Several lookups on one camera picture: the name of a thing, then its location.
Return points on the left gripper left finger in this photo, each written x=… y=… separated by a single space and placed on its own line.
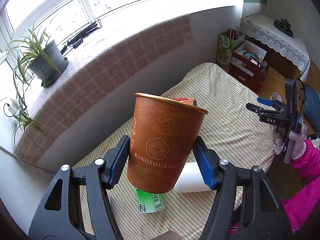
x=59 y=216

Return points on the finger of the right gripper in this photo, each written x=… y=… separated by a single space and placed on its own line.
x=265 y=102
x=254 y=108

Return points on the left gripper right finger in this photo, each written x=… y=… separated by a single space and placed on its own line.
x=262 y=215

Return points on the brown Rongzhuang paper cup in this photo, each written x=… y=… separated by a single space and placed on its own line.
x=162 y=137

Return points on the pink sleeve forearm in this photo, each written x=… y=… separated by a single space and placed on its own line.
x=302 y=173

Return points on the red noodle cup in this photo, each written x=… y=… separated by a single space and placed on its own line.
x=187 y=100

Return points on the white plastic cup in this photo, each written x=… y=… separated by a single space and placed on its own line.
x=190 y=180

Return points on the gloved right hand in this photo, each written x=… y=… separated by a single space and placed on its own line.
x=298 y=138

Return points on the green can on floor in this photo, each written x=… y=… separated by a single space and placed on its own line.
x=276 y=97

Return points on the blue clothing pile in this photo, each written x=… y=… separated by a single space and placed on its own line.
x=311 y=107

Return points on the striped table cloth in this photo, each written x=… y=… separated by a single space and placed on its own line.
x=229 y=129

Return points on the dark cardboard box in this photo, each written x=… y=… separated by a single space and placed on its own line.
x=248 y=65

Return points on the white lace cloth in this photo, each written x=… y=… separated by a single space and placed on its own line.
x=261 y=28

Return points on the green paper bag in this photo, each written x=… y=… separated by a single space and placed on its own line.
x=228 y=41

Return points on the black object on cabinet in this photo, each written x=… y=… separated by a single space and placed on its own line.
x=283 y=26

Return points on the plaid windowsill blanket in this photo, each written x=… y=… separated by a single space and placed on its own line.
x=90 y=76

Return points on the potted spider plant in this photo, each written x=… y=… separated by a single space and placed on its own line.
x=38 y=52

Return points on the black power strip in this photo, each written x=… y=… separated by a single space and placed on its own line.
x=78 y=38

